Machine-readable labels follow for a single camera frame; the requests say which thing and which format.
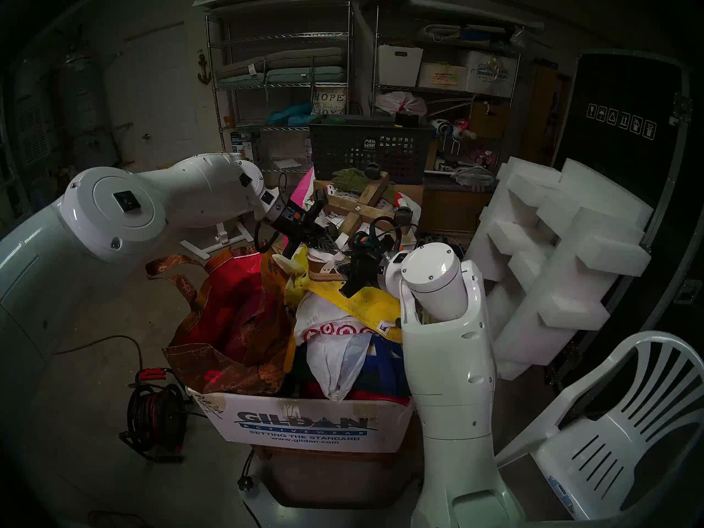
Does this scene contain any wood top rolling table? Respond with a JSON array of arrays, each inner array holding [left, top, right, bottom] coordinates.
[[179, 222, 254, 261]]

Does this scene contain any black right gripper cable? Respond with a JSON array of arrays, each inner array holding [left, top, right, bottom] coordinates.
[[368, 216, 405, 258]]

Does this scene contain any white pink plastic bag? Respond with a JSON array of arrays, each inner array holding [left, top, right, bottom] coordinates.
[[379, 91, 428, 118]]

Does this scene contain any blue white product box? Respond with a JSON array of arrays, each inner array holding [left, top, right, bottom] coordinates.
[[230, 131, 263, 162]]

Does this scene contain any white storage bin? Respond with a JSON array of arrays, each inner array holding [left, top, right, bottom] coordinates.
[[377, 44, 424, 87]]

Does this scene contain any small Gildan cardboard box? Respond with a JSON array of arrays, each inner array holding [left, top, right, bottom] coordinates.
[[465, 49, 519, 98]]

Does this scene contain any pale teal seat cushion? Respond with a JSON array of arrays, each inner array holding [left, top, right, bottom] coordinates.
[[217, 66, 348, 89]]

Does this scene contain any red extension cord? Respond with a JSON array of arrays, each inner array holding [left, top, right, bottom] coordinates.
[[55, 334, 145, 371]]

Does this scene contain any wooden cross caster dolly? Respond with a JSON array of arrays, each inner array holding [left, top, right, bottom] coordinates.
[[315, 163, 416, 241]]

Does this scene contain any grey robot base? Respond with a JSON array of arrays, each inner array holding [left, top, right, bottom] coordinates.
[[239, 450, 435, 528]]

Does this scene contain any white plastic chair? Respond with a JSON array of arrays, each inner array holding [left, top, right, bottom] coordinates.
[[495, 330, 704, 528]]

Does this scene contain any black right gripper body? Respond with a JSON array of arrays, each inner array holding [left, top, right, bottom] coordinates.
[[352, 252, 388, 291]]

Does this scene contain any yellow towel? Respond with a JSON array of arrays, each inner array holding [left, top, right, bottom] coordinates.
[[286, 246, 405, 343]]

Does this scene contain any brown wooden chest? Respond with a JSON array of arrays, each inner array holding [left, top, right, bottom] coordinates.
[[421, 189, 493, 233]]

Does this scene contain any white panel door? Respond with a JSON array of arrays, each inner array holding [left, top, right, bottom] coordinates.
[[124, 24, 212, 167]]

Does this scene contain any white red plastic bag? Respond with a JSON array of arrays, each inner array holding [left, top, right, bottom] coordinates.
[[294, 296, 386, 402]]

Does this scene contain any black flight case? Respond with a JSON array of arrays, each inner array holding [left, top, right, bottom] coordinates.
[[542, 48, 704, 417]]

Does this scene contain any grey furnace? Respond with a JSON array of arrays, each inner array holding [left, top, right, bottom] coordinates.
[[14, 87, 56, 170]]

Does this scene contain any white box orange label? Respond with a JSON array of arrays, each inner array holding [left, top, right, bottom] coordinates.
[[418, 62, 468, 91]]

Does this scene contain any green knit glove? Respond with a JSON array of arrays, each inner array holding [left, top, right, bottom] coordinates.
[[332, 168, 398, 203]]

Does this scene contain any red black cable reel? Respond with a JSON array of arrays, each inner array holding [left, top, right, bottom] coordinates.
[[120, 367, 190, 464]]

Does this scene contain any olive seat cushion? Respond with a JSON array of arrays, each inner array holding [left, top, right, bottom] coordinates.
[[213, 47, 347, 79]]

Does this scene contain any red orange tote bag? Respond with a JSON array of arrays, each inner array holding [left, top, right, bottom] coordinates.
[[146, 245, 292, 397]]

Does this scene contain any large Gildan cardboard box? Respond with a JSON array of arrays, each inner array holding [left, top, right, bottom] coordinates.
[[187, 387, 419, 454]]

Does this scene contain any black mesh basket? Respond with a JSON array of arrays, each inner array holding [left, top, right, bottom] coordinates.
[[308, 114, 436, 185]]

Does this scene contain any turquoise pillow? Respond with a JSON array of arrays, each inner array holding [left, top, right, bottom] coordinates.
[[267, 102, 314, 127]]

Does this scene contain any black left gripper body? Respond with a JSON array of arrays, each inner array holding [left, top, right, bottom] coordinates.
[[278, 196, 329, 258]]

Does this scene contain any grey water heater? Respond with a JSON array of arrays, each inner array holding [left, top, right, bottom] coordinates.
[[58, 51, 122, 170]]

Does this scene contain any brown wooden cabinet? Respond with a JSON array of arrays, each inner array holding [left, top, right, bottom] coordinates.
[[520, 65, 573, 164]]

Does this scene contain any pink pillow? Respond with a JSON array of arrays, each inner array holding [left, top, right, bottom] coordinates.
[[290, 168, 315, 208]]

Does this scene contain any blue patterned rug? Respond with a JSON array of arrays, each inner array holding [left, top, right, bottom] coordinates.
[[416, 233, 468, 252]]

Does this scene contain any blue fabric bag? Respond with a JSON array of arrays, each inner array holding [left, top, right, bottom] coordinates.
[[291, 334, 410, 398]]

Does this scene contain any brown cardboard box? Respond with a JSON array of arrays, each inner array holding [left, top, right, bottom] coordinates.
[[469, 101, 512, 140]]

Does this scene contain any white foam packing frame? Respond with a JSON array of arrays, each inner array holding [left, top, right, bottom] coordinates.
[[465, 157, 655, 382]]

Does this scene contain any white strap wedge sandal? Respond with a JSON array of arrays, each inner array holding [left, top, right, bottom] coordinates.
[[305, 246, 358, 283]]

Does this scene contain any HOPE sign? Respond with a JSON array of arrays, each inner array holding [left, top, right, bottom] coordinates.
[[311, 87, 349, 116]]

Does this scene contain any chrome wire shelf rack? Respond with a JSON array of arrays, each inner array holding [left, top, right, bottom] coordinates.
[[371, 4, 523, 164], [205, 2, 355, 214]]

